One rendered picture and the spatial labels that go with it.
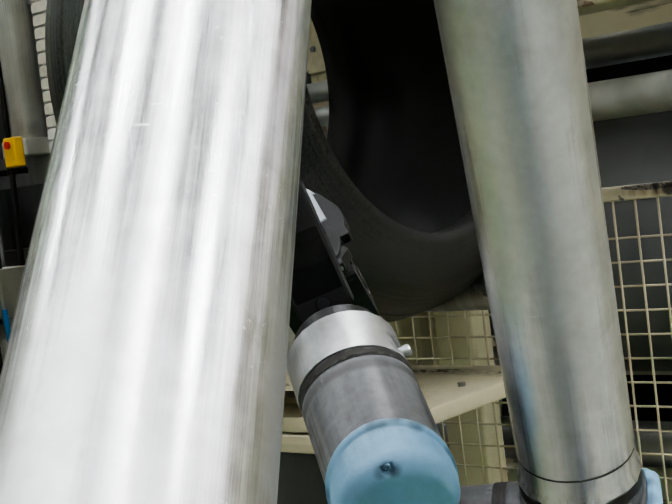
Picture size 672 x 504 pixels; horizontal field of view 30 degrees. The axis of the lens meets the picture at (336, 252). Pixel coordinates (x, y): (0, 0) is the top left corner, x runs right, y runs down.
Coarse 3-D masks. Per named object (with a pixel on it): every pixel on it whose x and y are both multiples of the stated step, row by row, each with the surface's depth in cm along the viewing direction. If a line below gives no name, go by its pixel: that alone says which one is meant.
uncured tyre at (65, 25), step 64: (64, 0) 122; (320, 0) 160; (384, 0) 164; (64, 64) 122; (384, 64) 166; (320, 128) 116; (384, 128) 165; (448, 128) 160; (320, 192) 116; (384, 192) 163; (448, 192) 156; (384, 256) 123; (448, 256) 131
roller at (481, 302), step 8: (480, 280) 143; (472, 288) 144; (480, 288) 143; (456, 296) 145; (464, 296) 145; (472, 296) 144; (480, 296) 143; (448, 304) 147; (456, 304) 146; (464, 304) 145; (472, 304) 144; (480, 304) 144; (488, 304) 143
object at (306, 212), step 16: (304, 192) 98; (304, 208) 98; (304, 224) 98; (320, 224) 99; (304, 240) 98; (320, 240) 98; (304, 256) 98; (320, 256) 98; (304, 272) 99; (320, 272) 99; (336, 272) 99; (304, 288) 99; (320, 288) 99; (336, 288) 99; (304, 304) 99; (320, 304) 99; (336, 304) 99; (304, 320) 99
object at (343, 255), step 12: (324, 228) 105; (336, 240) 103; (336, 252) 102; (348, 252) 103; (348, 264) 104; (348, 276) 103; (360, 276) 108; (360, 288) 104; (360, 300) 105; (372, 300) 107; (324, 312) 97; (336, 312) 97; (372, 312) 106; (300, 324) 105
